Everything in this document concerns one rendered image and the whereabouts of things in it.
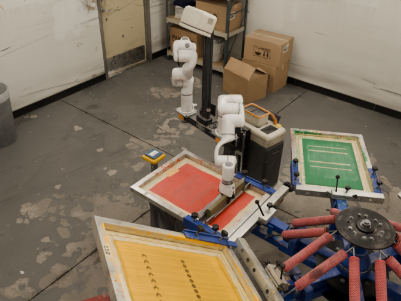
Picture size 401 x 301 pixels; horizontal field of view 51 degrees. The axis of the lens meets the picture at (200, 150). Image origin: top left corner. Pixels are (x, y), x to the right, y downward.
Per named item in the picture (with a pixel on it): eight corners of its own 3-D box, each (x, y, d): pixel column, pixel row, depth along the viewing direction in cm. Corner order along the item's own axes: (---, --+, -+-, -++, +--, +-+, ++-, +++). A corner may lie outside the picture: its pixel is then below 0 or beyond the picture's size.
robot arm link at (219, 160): (234, 134, 273) (233, 167, 272) (214, 134, 273) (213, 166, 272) (235, 133, 264) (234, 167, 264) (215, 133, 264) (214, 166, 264)
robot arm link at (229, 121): (221, 103, 281) (243, 104, 282) (220, 135, 281) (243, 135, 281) (222, 100, 265) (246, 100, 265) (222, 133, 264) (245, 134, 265)
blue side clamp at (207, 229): (183, 225, 266) (183, 217, 262) (188, 221, 270) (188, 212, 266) (221, 248, 251) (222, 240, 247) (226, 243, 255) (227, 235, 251)
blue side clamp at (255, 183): (233, 182, 303) (234, 174, 299) (237, 178, 306) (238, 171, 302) (270, 200, 288) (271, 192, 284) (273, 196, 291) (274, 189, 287)
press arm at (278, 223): (259, 223, 262) (259, 217, 259) (264, 218, 266) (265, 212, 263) (283, 236, 253) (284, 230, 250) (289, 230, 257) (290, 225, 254)
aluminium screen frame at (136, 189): (130, 191, 291) (130, 186, 288) (185, 153, 329) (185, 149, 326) (223, 246, 251) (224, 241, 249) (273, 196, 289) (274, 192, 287)
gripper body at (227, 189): (237, 180, 267) (236, 193, 273) (224, 174, 272) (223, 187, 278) (230, 186, 262) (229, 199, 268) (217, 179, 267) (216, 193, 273)
